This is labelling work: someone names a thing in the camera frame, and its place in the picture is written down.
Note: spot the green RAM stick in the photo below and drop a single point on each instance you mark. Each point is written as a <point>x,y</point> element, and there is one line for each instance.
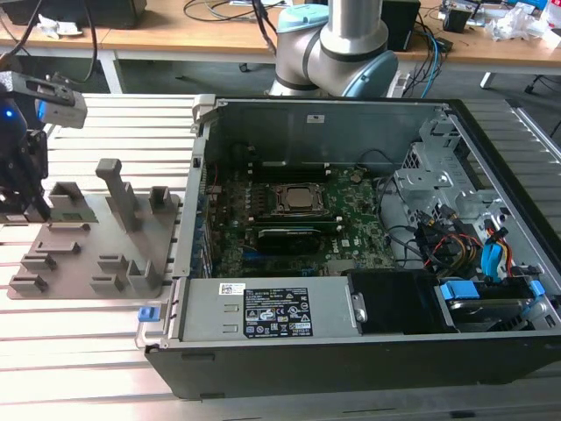
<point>74,217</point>
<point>274,163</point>

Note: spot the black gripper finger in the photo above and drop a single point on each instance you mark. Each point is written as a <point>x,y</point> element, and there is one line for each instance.
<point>38,206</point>

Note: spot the grey power supply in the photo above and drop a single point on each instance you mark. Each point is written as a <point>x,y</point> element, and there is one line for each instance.
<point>210,307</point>

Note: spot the blue disk carrier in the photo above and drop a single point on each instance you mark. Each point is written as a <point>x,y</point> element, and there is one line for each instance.
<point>458,291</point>

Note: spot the green motherboard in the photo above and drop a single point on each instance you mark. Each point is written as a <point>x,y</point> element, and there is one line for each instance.
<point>359,219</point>

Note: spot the white power strip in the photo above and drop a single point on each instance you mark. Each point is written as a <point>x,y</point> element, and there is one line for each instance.
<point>399,85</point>

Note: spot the wooden desk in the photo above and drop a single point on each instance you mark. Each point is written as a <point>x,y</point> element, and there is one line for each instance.
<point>175,35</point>

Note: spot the black box on desk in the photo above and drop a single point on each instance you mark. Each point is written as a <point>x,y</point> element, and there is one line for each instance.
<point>87,13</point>

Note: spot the silver hard disk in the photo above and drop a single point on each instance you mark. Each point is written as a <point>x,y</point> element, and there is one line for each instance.
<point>482,309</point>

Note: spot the blue expansion slot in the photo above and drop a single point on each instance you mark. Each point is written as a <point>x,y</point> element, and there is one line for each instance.
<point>250,254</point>

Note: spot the blue case latch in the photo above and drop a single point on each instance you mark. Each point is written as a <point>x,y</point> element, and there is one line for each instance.
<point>146,315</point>

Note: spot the open black PC case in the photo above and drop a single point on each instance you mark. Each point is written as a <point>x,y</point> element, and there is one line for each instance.
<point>307,373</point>

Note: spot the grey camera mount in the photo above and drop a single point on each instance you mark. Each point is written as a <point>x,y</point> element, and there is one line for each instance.
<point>44,85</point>

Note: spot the black graphics card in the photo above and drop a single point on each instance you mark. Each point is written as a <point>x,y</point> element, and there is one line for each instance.
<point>289,241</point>

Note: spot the black plastic shroud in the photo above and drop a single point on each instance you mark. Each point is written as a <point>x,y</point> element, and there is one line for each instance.
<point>394,302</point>

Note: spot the round coin battery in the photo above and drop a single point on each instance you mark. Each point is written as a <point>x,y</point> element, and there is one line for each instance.
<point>357,177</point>

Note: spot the silver CPU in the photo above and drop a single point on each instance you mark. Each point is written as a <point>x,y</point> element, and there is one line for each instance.
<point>300,197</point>

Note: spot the crumpled white paper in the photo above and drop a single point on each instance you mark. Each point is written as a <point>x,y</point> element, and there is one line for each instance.
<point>57,28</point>

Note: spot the small black device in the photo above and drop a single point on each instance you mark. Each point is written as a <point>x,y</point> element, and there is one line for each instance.
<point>458,19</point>

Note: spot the black speaker box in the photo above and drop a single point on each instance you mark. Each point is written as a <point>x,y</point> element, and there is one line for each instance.
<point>403,26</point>

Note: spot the grey parts rack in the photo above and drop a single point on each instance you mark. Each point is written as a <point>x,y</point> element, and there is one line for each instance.
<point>74,267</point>

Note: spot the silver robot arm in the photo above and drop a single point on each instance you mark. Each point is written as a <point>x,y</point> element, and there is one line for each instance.
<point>337,48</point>

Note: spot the metal drive cage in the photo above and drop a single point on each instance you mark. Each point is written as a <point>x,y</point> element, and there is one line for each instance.
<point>421,180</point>

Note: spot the crumpled clear plastic bag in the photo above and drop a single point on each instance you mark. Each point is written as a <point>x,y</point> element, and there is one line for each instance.
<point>513,24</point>

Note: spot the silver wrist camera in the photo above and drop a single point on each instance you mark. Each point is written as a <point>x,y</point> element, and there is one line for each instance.
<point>66,114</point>

